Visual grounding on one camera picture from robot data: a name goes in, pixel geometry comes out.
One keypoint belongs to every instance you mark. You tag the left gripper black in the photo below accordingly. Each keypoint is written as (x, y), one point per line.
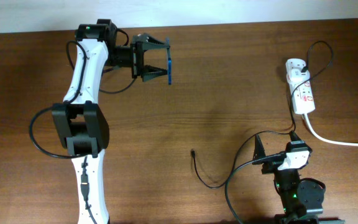
(137, 53)

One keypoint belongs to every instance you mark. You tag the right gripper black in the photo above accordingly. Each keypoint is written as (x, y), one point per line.
(260, 153)

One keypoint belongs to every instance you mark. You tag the blue Samsung Galaxy smartphone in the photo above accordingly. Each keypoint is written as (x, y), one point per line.
(169, 63)

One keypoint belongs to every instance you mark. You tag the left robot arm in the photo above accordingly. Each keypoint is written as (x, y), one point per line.
(81, 126)

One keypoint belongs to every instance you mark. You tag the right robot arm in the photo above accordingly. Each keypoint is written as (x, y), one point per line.
(301, 198)

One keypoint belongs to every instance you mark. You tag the white power strip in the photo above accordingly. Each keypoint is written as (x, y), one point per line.
(302, 99)

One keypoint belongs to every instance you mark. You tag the white USB wall charger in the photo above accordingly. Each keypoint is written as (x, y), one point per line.
(295, 76)

